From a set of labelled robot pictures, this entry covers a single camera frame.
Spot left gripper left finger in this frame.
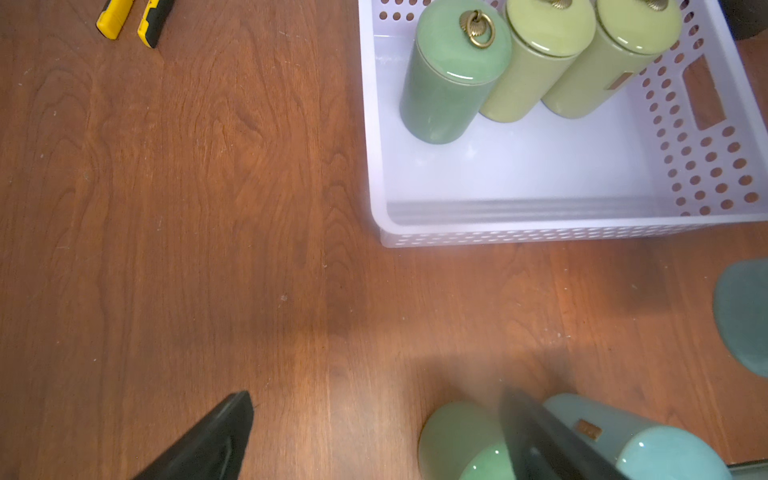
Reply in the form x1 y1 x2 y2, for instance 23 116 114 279
136 391 254 480

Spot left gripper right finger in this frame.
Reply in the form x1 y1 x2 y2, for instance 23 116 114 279
499 387 625 479

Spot dark green canister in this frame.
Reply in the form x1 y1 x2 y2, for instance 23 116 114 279
418 401 515 479
400 0 512 144

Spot blue-grey canister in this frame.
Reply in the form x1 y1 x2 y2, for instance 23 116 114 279
543 393 732 479
713 258 767 378

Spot lilac perforated plastic basket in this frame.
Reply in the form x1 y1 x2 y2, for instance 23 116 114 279
358 1 767 248

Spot yellow-green canister back middle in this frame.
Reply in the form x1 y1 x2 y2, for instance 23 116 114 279
480 0 596 123

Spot yellow-green canister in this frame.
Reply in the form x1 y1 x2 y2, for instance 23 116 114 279
480 0 596 123
542 0 682 119

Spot yellow-green canister back right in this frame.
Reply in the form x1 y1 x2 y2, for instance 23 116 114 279
542 0 682 119

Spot yellow black pliers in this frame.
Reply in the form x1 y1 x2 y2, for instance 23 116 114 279
95 0 176 50

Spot black plastic tool case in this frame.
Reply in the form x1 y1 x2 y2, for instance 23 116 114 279
719 0 768 40

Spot aluminium front rail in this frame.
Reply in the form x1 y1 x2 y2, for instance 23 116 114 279
728 459 768 480

